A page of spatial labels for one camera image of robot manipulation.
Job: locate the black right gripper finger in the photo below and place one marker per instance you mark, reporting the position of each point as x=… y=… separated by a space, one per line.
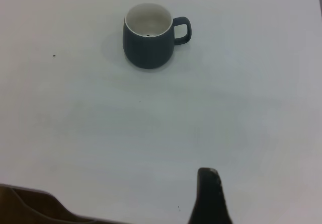
x=210 y=201

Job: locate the dark grey ceramic mug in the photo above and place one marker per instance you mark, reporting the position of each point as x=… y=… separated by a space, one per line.
x=148 y=50

